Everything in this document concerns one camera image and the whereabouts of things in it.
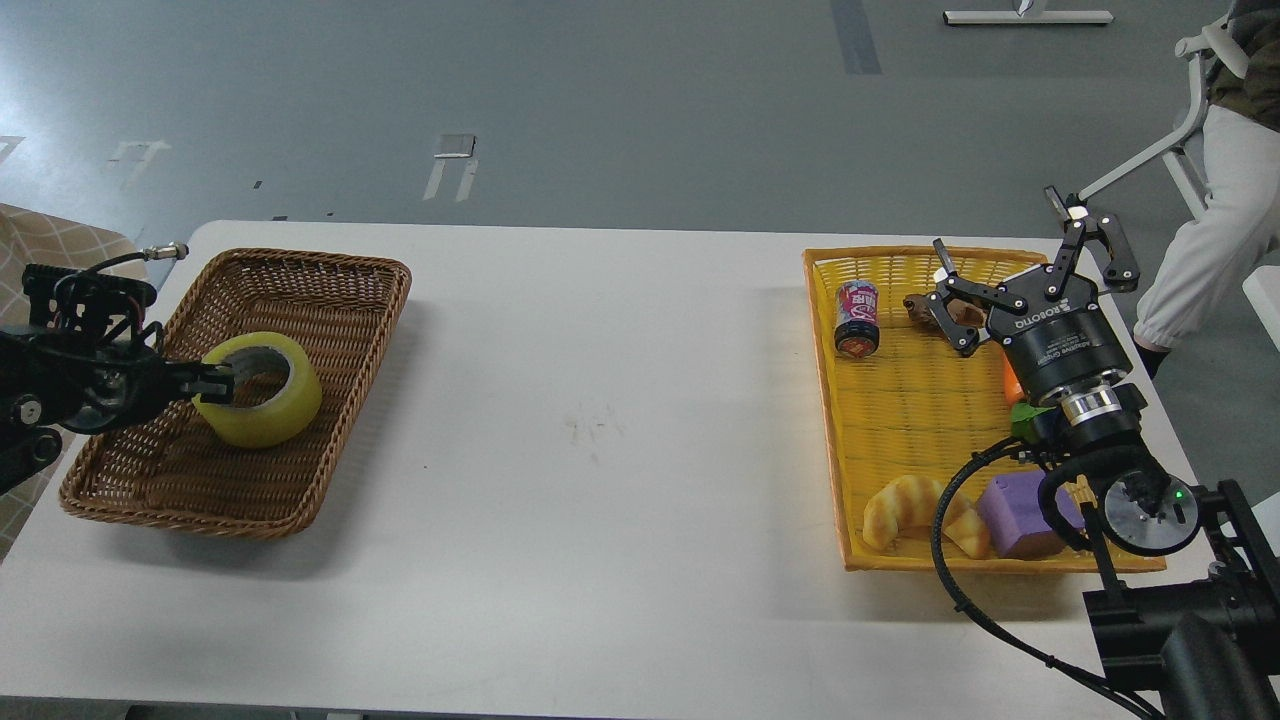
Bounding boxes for yellow plastic basket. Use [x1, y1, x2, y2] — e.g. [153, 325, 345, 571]
[803, 246, 1169, 574]

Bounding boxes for toy croissant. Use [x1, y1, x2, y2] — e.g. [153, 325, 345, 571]
[861, 475, 992, 560]

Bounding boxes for yellow tape roll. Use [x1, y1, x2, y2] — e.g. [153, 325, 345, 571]
[193, 331, 323, 448]

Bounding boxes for white office chair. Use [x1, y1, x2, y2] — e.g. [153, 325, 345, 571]
[1075, 3, 1254, 223]

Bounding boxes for white stand base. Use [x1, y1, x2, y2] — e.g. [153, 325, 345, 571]
[942, 6, 1115, 27]

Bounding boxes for orange toy carrot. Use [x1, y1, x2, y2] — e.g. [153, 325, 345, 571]
[1001, 355, 1050, 445]

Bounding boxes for small drink can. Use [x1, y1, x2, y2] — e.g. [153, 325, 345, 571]
[833, 279, 881, 359]

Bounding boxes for brown wicker basket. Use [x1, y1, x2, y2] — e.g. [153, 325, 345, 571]
[58, 249, 412, 541]

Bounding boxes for purple foam cube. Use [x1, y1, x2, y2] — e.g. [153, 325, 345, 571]
[975, 470, 1068, 560]

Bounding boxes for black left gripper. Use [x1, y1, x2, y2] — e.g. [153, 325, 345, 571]
[55, 346, 237, 436]

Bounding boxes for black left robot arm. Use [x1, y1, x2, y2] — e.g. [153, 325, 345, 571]
[1, 243, 237, 493]

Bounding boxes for person in white clothes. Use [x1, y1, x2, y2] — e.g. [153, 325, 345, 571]
[1133, 1, 1279, 377]

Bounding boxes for brown toy animal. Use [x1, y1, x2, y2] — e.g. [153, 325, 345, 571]
[902, 293, 987, 340]

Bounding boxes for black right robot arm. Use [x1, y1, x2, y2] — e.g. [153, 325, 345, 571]
[927, 187, 1279, 719]

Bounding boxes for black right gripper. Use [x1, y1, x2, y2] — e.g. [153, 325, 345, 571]
[925, 184, 1140, 406]

